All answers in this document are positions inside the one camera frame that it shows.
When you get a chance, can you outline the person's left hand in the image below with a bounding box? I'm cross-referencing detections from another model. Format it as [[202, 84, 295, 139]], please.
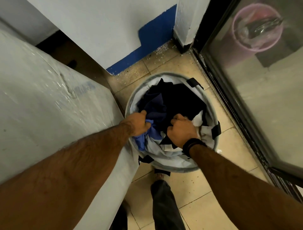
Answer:
[[119, 110, 152, 137]]

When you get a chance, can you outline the person's right hand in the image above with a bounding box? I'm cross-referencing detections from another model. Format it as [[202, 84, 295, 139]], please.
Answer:
[[167, 113, 201, 149]]

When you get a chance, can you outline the white clothes piece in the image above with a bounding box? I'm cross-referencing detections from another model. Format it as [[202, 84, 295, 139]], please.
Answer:
[[192, 110, 215, 142]]

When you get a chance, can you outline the black garment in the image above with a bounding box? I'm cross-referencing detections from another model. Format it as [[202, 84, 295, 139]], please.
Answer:
[[151, 78, 208, 126]]

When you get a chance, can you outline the white and blue washing machine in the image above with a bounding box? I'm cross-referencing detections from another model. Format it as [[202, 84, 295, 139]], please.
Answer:
[[0, 29, 140, 230]]

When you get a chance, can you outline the person's right forearm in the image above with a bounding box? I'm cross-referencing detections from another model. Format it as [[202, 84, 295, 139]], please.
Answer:
[[189, 144, 303, 230]]

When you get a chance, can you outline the person's left forearm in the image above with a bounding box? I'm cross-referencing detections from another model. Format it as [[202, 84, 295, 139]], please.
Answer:
[[0, 123, 133, 230]]

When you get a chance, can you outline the white round laundry hamper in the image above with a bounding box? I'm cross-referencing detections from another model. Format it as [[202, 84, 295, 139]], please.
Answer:
[[125, 72, 222, 173]]

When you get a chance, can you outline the person's right sandal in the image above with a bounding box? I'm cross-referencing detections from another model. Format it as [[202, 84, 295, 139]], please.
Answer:
[[154, 168, 171, 182]]

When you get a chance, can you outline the black wrist band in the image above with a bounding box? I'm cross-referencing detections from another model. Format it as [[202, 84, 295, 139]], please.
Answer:
[[181, 138, 208, 158]]

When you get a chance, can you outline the grey floor mat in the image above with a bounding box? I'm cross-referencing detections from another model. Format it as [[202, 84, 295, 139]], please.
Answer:
[[257, 33, 303, 68]]

